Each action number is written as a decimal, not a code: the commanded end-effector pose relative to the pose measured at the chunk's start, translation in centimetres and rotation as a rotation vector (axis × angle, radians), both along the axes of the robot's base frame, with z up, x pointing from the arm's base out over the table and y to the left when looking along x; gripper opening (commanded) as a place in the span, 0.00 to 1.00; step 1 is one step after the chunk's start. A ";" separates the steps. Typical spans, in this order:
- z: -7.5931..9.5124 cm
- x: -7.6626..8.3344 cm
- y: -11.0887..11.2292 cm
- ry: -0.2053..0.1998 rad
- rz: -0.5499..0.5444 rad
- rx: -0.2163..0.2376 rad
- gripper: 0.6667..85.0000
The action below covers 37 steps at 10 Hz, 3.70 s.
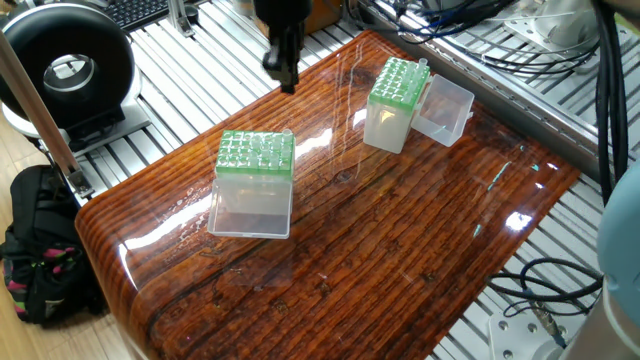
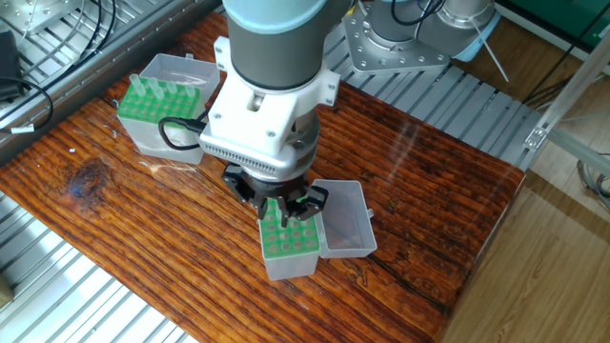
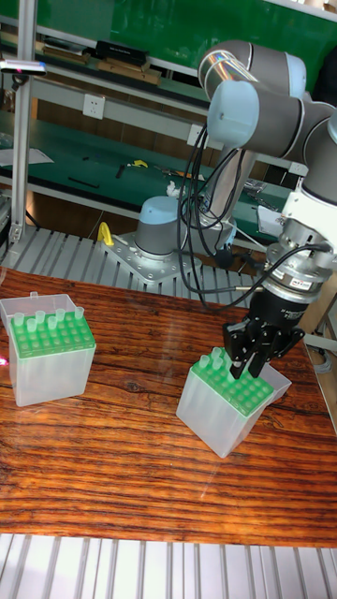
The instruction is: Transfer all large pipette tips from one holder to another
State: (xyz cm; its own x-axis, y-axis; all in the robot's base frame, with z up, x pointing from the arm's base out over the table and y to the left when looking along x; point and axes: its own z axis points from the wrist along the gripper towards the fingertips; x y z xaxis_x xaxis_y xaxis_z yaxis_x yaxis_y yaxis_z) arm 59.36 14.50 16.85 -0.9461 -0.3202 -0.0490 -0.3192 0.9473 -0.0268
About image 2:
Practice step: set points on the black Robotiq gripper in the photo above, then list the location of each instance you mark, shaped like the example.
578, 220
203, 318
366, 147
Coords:
246, 183

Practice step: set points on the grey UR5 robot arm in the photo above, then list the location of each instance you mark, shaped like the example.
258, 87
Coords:
272, 57

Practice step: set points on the thin white plastic strip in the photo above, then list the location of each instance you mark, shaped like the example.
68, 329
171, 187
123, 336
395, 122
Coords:
496, 48

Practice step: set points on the silver robot base mount plate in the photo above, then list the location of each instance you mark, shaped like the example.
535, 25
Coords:
400, 52

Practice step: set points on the aluminium frame profile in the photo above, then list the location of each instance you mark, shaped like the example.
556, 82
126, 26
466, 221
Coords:
572, 90

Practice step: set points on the clear pipette box green rack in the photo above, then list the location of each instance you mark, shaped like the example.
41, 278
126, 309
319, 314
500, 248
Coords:
143, 129
291, 252

